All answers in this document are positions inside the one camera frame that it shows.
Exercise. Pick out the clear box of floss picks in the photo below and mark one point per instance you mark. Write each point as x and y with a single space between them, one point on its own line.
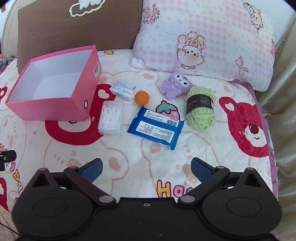
110 121

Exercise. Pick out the orange makeup sponge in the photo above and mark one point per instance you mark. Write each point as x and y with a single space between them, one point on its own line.
141 98

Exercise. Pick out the green yarn ball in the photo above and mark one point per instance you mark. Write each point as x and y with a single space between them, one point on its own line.
200 108

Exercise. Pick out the pink checkered cartoon pillow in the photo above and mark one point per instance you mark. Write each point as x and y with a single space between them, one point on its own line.
218 39

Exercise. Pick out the white blue soap box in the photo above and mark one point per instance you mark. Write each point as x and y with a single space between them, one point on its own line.
124 90

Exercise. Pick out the purple plush toy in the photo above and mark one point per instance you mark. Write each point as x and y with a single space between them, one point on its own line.
175 85

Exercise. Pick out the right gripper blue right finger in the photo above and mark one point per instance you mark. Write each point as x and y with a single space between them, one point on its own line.
211 179

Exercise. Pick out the pink cardboard box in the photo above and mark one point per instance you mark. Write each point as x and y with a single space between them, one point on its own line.
59 86

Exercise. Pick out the beige satin bed cover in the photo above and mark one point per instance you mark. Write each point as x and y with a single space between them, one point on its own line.
279 108

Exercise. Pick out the white cartoon bear blanket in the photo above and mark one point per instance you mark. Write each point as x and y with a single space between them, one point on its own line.
134 166

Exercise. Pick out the beige bed headboard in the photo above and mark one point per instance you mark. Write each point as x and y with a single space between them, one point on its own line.
9 38

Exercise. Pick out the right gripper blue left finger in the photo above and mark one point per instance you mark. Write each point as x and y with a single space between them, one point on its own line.
82 179

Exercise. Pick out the blue wet wipes pack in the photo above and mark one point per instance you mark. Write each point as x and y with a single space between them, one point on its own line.
156 127

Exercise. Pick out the brown embroidered pillow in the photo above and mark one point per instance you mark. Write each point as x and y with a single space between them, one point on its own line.
49 26

